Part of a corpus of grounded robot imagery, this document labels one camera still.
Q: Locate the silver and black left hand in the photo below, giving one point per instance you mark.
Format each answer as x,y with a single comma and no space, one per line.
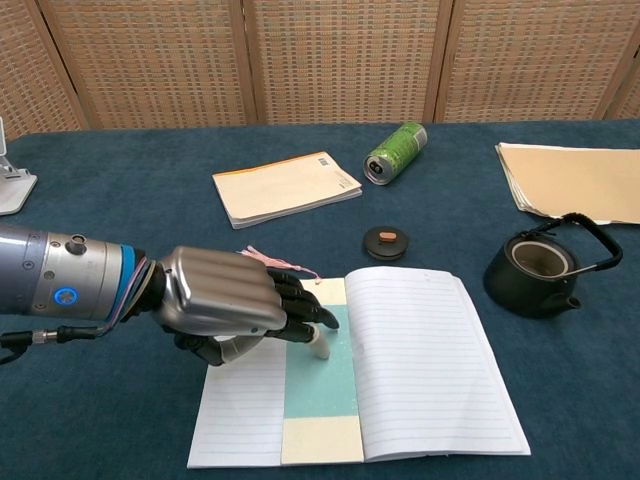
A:
220,292

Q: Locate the cream and teal paper bookmark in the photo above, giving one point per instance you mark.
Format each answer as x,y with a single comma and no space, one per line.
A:
322,385

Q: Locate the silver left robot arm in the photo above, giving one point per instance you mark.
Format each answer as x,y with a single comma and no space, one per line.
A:
65,280

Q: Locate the open lined notebook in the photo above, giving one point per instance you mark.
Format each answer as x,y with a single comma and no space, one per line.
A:
425,360

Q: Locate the closed cream notebook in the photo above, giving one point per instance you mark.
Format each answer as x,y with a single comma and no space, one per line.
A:
285,192

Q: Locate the dark blue table cloth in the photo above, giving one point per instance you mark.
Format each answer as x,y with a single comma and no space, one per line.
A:
100,175

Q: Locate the black teapot lid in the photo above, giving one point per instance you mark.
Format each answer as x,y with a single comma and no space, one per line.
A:
386,242

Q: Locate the green drink can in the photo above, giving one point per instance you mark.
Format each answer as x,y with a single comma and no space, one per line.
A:
397,152

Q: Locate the white stand base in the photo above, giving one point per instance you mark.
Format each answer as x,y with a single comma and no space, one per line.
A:
12,190

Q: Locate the woven folding screen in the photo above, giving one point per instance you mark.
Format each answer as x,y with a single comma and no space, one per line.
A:
320,60

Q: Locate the black cast iron teapot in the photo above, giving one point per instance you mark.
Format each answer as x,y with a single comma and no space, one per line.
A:
530,280

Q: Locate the stack of manila folders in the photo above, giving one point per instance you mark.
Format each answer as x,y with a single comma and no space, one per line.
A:
575,185

